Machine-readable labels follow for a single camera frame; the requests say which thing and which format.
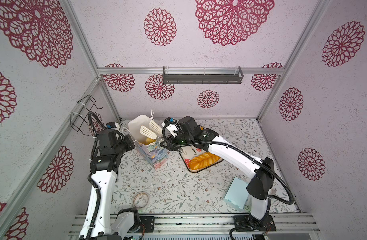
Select braided yellow bread loaf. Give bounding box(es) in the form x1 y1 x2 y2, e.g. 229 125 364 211
189 153 221 171

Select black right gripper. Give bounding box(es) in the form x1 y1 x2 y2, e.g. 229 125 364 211
159 130 195 151

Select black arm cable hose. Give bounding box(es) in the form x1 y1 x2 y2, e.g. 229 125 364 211
160 121 295 240
81 111 112 240

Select small bread roll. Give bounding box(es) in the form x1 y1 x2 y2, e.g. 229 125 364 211
144 138 156 145

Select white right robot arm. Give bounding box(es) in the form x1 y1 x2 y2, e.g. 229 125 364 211
162 116 274 221

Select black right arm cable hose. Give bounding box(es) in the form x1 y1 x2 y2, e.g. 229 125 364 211
160 121 295 240

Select black wall shelf rack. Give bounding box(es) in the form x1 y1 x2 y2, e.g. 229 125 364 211
162 67 244 85

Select strawberry print serving tray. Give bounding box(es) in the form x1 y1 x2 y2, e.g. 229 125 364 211
179 146 223 173

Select white slotted tongs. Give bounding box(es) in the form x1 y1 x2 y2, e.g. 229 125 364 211
139 120 163 140

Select black wire wall basket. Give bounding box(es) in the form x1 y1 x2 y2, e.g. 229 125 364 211
69 95 103 136

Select round tape roll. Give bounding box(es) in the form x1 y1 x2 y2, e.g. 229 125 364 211
133 192 150 209

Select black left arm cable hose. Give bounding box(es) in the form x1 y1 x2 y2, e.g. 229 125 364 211
81 111 112 240

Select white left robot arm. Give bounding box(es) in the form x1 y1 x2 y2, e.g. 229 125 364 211
78 129 140 240

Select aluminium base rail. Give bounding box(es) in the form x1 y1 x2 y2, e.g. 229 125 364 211
66 212 322 240

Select floral paper gift bag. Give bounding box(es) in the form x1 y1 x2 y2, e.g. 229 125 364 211
120 110 169 170

